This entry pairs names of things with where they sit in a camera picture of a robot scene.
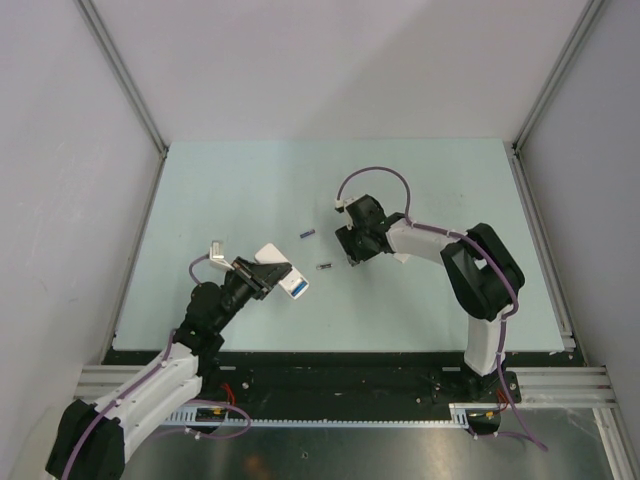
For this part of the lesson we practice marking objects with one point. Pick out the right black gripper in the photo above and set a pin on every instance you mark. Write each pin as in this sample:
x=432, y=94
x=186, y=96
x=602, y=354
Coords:
x=346, y=238

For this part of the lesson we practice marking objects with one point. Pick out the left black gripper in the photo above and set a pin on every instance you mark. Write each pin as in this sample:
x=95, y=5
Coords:
x=255, y=279

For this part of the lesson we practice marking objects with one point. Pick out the white red remote control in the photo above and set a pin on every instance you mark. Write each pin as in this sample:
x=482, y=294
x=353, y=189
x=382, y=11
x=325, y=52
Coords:
x=287, y=276

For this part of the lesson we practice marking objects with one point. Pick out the blue battery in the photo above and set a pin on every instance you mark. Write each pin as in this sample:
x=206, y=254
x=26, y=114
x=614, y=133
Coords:
x=300, y=287

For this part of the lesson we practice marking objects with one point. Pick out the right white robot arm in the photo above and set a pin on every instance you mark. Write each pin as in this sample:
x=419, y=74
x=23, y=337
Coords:
x=483, y=274

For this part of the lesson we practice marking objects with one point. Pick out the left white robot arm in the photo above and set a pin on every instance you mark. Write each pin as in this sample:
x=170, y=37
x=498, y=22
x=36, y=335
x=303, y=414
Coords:
x=96, y=439

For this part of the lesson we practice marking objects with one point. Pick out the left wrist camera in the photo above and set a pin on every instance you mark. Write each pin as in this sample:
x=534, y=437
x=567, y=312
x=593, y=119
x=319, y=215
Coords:
x=217, y=257

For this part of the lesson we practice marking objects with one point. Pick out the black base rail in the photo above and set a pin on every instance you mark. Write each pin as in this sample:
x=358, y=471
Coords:
x=356, y=387

